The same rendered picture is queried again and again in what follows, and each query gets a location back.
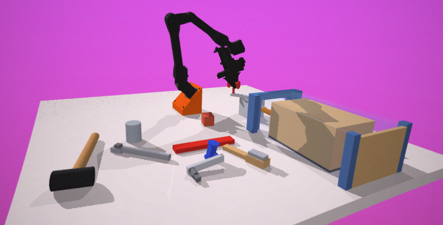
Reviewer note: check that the wooden brush with grey bristles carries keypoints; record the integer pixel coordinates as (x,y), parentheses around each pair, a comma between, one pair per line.
(253,156)

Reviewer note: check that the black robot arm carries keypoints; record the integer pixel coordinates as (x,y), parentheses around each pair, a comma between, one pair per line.
(180,72)

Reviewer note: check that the grey metal rod with square end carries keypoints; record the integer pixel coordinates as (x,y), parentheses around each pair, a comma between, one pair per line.
(120,148)

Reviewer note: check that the black mallet with wooden handle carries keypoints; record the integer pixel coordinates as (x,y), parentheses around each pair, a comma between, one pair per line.
(78,177)

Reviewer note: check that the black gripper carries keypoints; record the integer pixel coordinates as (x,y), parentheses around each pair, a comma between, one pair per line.
(231,75)

